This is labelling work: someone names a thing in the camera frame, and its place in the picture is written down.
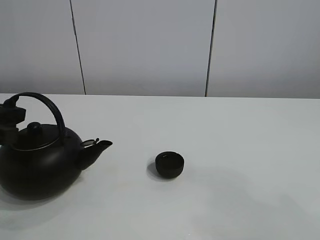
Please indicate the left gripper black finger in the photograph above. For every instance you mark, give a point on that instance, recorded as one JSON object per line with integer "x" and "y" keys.
{"x": 8, "y": 135}
{"x": 11, "y": 115}

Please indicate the black kettle teapot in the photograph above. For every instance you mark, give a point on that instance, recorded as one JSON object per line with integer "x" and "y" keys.
{"x": 46, "y": 159}

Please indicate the small black teacup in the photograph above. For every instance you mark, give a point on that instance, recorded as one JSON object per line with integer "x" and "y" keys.
{"x": 169, "y": 164}

